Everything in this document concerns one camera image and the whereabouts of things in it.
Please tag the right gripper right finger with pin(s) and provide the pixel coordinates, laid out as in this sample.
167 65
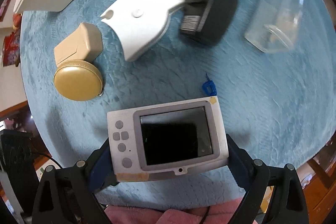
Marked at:
287 203

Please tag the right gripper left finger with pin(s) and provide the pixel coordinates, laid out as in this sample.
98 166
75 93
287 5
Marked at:
67 195

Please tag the round gold tape measure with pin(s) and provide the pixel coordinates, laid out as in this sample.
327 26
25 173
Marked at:
78 80

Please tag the beige small box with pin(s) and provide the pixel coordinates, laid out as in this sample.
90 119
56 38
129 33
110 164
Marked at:
85 43

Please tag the white plastic scoop device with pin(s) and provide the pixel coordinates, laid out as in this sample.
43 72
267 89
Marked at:
139 24

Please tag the clear plastic bottle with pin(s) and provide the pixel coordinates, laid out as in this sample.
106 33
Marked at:
274 25

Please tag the black power adapter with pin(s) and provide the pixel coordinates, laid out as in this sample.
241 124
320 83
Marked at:
206 21

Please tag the pink sleeved lap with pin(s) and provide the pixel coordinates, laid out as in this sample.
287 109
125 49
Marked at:
220 213

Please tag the red tissue pack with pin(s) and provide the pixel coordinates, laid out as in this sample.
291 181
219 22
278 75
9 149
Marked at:
11 50

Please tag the blue plush table cloth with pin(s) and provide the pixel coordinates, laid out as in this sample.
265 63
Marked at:
279 107

